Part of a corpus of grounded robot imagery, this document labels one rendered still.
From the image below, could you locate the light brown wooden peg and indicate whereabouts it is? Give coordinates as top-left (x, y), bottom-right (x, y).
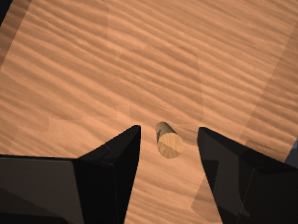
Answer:
top-left (155, 122), bottom-right (184, 159)

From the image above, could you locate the grey open box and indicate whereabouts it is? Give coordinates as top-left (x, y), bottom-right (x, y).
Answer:
top-left (284, 137), bottom-right (298, 168)

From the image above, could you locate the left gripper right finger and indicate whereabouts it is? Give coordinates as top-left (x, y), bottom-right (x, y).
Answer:
top-left (197, 127), bottom-right (298, 224)

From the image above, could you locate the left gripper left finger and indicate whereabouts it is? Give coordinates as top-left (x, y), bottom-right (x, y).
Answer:
top-left (0, 125), bottom-right (141, 224)

